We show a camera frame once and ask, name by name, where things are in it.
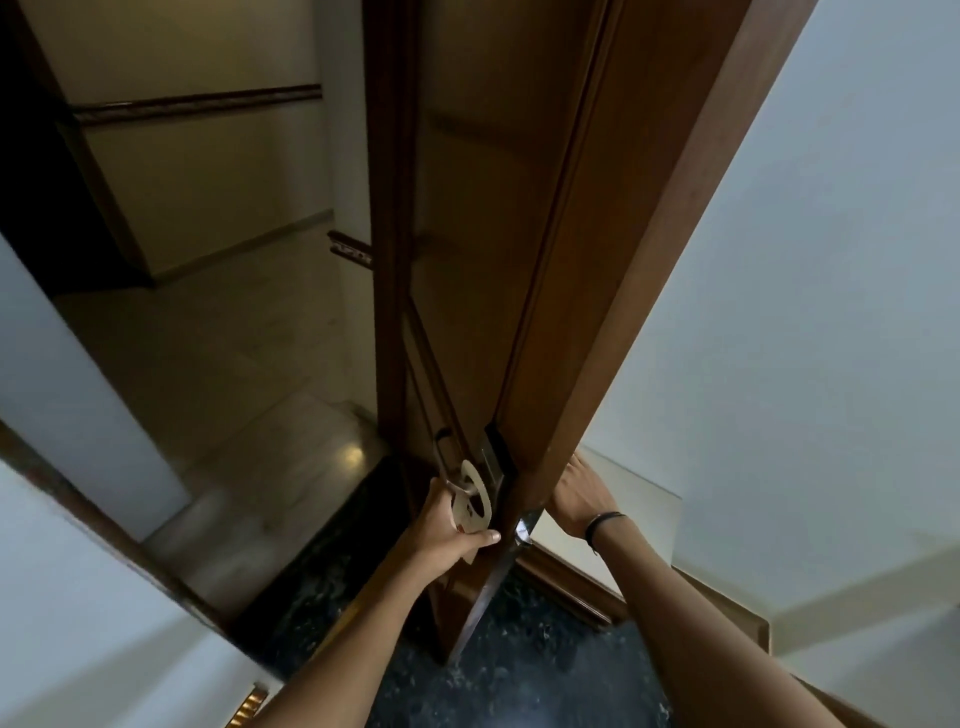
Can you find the person's right forearm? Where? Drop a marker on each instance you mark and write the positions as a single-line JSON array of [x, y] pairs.
[[697, 630]]

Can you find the brown wooden door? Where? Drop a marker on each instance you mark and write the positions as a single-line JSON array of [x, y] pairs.
[[570, 187]]

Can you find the person's right fingers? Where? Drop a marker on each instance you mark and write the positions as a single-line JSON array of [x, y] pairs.
[[576, 466]]

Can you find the dark wooden wall rail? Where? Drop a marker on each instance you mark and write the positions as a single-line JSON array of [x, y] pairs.
[[195, 100]]

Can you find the brown wooden skirting board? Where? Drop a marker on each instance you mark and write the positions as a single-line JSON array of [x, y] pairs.
[[574, 589]]

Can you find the person's right hand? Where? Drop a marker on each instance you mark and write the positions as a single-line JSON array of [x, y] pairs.
[[581, 499]]

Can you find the metal door latch plate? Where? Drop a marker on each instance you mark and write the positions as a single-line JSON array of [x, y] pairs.
[[527, 527]]

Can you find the black wristband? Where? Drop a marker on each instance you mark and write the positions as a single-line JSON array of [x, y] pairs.
[[602, 519]]

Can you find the black door lock plate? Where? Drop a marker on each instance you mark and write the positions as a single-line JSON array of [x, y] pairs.
[[496, 450]]

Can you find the person's left hand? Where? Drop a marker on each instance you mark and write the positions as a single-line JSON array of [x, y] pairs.
[[435, 529]]

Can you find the person's left forearm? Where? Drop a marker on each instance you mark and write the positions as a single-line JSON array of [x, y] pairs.
[[360, 637]]

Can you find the person's left thumb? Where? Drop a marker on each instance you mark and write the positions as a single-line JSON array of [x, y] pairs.
[[481, 538]]

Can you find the brass door hinge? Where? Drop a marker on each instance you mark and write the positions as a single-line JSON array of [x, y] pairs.
[[247, 706]]

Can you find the brown wooden door frame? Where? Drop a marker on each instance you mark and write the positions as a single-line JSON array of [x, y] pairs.
[[97, 525]]

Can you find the beige door hanger sign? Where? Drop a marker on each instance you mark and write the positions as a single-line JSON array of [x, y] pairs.
[[474, 499]]

